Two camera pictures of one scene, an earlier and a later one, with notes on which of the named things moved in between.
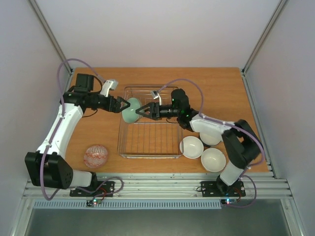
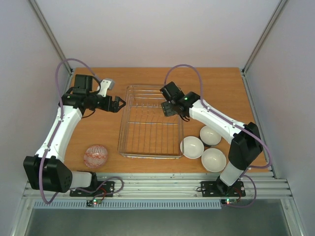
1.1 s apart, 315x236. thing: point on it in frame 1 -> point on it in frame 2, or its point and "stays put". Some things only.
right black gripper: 152,110 -> 168,108
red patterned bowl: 95,156 stays put
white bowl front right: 213,160 stays put
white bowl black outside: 210,138 stays put
